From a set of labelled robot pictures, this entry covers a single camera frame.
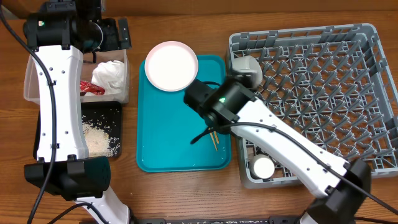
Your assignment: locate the white napkin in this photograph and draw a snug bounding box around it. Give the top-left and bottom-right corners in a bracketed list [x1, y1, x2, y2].
[91, 60, 126, 95]

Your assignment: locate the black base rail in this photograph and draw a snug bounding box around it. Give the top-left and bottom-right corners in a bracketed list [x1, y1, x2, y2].
[131, 216, 300, 224]

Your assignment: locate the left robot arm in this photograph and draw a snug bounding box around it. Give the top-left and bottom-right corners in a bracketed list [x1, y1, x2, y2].
[23, 1, 134, 223]

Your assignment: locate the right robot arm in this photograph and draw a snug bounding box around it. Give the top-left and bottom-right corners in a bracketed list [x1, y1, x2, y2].
[184, 78, 371, 223]

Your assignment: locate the teal serving tray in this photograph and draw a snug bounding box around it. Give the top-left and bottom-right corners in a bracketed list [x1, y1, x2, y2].
[136, 63, 232, 172]

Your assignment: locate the red snack wrapper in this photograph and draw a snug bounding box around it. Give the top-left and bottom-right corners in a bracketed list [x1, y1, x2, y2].
[80, 80, 105, 95]

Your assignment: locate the grey bowl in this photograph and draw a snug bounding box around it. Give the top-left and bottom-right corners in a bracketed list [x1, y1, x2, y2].
[231, 55, 262, 89]

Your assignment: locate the large white plate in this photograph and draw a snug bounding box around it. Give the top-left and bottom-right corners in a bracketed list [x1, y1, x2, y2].
[144, 41, 198, 92]

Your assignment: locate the clear plastic waste bin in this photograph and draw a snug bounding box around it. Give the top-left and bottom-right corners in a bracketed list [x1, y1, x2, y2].
[23, 45, 131, 105]

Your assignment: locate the wooden chopstick left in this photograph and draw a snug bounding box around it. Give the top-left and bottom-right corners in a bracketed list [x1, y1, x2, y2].
[210, 132, 218, 151]

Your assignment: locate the black plastic tray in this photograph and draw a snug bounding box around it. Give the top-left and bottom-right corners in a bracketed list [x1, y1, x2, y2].
[32, 100, 123, 162]

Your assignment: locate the grey dishwasher rack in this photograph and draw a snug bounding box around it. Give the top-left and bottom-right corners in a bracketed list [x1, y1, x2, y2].
[227, 24, 397, 178]

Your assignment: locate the wooden chopstick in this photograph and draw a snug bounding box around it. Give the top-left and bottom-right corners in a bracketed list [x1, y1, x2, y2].
[213, 131, 220, 144]
[210, 132, 218, 151]

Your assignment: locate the leftover rice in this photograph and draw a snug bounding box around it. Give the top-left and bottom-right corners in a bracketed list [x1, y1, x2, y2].
[82, 115, 121, 157]

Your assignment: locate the white cup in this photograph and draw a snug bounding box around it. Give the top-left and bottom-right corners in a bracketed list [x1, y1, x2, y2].
[249, 154, 275, 179]

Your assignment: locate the wooden chopstick right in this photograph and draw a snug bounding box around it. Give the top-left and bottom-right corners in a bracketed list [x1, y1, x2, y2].
[213, 131, 220, 144]

